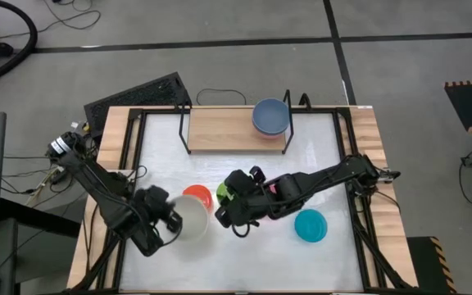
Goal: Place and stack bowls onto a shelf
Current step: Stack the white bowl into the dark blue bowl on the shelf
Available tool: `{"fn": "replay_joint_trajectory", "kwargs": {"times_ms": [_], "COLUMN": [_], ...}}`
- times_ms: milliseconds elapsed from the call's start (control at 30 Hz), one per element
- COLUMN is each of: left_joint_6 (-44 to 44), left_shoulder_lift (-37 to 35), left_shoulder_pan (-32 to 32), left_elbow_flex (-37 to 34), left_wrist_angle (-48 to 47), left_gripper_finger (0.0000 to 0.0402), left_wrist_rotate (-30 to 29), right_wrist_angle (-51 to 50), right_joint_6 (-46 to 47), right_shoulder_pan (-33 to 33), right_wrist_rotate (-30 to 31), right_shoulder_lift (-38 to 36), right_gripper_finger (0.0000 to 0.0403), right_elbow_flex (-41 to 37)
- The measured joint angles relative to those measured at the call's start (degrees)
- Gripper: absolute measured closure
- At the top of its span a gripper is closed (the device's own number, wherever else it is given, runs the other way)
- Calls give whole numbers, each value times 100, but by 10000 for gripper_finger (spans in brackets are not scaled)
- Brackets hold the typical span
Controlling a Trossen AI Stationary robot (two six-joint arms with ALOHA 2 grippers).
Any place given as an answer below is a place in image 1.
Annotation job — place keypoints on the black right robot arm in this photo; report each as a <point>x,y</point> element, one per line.
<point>322,176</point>

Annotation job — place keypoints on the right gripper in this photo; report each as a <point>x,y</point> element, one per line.
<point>252,202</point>

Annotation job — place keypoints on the green plastic bowl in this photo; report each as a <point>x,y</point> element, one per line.
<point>221,194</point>

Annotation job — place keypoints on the black metal table frame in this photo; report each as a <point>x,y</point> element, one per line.
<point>322,110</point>

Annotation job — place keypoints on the wooden shelf with black frame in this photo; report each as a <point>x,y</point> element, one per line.
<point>219,131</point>

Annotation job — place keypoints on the cyan plastic bowl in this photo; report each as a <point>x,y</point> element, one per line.
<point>310,225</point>

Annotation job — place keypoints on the orange plastic bowl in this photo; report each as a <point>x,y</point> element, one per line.
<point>197,192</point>

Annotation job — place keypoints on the white plastic bowl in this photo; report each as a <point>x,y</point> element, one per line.
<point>193,219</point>

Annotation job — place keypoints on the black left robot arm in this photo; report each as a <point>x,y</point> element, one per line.
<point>96,184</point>

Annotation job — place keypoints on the black perforated computer case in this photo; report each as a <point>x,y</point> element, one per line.
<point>137,96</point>

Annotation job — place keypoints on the light pink plastic bowl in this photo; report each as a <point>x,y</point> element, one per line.
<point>269,136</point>

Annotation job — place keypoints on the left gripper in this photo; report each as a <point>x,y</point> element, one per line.
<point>152,205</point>

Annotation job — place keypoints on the blue plastic bowl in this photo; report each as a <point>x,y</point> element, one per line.
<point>270,116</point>

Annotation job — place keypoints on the magenta plastic bowl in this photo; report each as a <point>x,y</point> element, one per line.
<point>273,189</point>

